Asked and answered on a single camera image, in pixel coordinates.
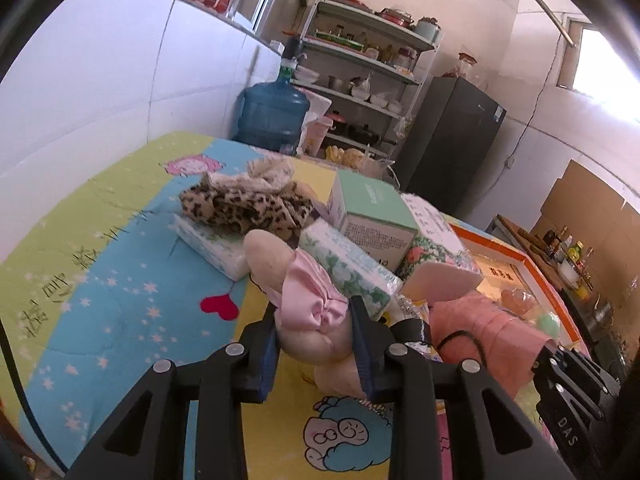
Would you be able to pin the blue water jug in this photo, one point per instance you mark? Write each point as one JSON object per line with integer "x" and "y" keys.
{"x": 272, "y": 117}

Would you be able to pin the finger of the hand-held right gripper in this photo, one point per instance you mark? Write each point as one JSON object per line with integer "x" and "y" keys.
{"x": 410, "y": 332}

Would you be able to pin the white tissue pack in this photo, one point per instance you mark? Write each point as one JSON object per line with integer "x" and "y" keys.
{"x": 215, "y": 250}

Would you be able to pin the water jug pump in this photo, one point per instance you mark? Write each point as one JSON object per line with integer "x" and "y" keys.
{"x": 291, "y": 57}

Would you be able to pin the green floral tissue pack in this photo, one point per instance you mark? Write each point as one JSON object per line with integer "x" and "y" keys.
{"x": 345, "y": 270}

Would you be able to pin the glass jar red lid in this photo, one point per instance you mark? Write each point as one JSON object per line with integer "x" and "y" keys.
{"x": 466, "y": 66}

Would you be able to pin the kitchen counter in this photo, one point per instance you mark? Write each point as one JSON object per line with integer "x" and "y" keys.
{"x": 545, "y": 270}

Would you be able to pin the grey refrigerator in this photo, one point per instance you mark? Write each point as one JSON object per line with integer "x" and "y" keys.
{"x": 450, "y": 145}

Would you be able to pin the printed cartoon blanket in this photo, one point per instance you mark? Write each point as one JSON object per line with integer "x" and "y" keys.
{"x": 115, "y": 270}

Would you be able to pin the rose print tissue box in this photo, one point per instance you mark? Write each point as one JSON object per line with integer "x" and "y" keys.
{"x": 435, "y": 240}

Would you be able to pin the cluster of condiment bottles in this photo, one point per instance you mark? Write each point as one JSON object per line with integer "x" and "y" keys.
{"x": 570, "y": 250}

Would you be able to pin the pink packaged cloth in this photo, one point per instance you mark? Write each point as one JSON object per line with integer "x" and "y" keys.
{"x": 495, "y": 340}

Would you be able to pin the white sack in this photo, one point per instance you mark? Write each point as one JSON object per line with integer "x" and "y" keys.
{"x": 316, "y": 105}

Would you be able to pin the cardboard sheets on wall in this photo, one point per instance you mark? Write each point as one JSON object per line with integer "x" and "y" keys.
{"x": 585, "y": 205}

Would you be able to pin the wall socket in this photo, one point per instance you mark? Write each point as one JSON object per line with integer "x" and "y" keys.
{"x": 510, "y": 162}

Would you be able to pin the green tissue box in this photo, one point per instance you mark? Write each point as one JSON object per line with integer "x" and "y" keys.
{"x": 372, "y": 210}

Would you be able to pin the metal kettle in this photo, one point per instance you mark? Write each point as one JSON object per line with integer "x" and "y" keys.
{"x": 601, "y": 312}

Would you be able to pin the green tray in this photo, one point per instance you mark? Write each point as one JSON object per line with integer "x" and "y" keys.
{"x": 339, "y": 40}

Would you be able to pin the teal pot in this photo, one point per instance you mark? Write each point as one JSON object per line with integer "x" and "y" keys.
{"x": 427, "y": 30}

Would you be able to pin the window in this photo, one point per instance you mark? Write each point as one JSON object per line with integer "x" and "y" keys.
{"x": 607, "y": 70}

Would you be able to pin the white bowl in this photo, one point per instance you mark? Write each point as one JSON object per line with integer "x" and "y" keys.
{"x": 569, "y": 272}

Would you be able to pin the beige plush toy pink bow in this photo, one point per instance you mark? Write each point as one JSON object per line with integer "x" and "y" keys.
{"x": 305, "y": 340}

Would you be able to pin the pink plastic bin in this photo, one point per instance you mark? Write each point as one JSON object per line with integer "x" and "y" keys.
{"x": 319, "y": 137}

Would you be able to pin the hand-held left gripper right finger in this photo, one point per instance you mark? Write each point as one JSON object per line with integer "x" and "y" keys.
{"x": 364, "y": 360}

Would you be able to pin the metal shelf rack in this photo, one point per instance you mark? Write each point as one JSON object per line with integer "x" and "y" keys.
{"x": 370, "y": 75}

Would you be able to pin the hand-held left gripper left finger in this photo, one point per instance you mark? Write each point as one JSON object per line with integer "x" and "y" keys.
{"x": 270, "y": 360}

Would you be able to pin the plastic bag of food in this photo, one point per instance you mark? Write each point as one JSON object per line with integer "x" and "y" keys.
{"x": 357, "y": 160}

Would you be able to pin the leopard print cloth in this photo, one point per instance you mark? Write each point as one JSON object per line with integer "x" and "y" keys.
{"x": 235, "y": 210}

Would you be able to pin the white floral scrunchie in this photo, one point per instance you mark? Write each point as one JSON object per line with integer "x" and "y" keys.
{"x": 265, "y": 172}

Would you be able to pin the orange cardboard box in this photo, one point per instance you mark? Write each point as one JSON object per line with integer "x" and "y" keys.
{"x": 520, "y": 265}

